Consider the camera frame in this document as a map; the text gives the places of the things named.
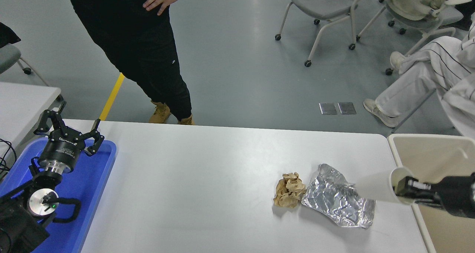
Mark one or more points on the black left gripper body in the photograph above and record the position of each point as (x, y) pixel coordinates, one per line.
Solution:
(61, 149)

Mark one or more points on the black cloth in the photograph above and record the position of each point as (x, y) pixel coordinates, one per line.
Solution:
(5, 34)

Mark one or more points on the white side table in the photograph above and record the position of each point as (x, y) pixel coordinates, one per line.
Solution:
(22, 104)

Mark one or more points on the blue plastic tray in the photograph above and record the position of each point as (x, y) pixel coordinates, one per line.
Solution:
(92, 178)

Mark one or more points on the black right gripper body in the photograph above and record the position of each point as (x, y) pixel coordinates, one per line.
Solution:
(456, 195)

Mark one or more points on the seated person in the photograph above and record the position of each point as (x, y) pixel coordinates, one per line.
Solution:
(419, 78)

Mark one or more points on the white office chair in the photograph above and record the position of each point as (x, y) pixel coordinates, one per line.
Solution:
(441, 21)

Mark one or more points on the silver foil tray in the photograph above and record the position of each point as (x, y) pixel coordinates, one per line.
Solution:
(337, 201)

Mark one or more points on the large pale bin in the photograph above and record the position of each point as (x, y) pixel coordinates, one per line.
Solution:
(445, 156)

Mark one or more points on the yellow floor tape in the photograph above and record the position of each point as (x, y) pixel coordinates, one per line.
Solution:
(111, 97)

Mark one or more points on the grey chair with white legs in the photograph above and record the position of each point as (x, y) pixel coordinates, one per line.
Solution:
(319, 2)

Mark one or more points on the standing person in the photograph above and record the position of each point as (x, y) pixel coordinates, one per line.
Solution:
(126, 41)

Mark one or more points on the white paper cup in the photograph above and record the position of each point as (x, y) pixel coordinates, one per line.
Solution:
(374, 190)

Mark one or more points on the metal floor plate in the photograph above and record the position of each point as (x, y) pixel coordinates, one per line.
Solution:
(327, 108)
(346, 107)

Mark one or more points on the tan paper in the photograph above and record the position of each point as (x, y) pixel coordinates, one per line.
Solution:
(289, 190)

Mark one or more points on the cream jacket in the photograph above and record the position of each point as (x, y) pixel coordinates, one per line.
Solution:
(412, 0)

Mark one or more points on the grey chair with metal legs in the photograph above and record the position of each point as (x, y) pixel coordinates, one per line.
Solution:
(7, 56)

